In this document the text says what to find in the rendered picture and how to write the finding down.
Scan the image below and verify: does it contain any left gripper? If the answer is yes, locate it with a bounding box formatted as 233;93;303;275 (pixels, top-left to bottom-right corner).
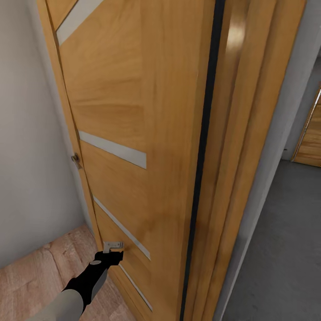
95;251;124;266

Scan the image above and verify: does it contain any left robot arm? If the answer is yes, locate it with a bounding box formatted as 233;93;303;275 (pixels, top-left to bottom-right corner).
25;241;124;321

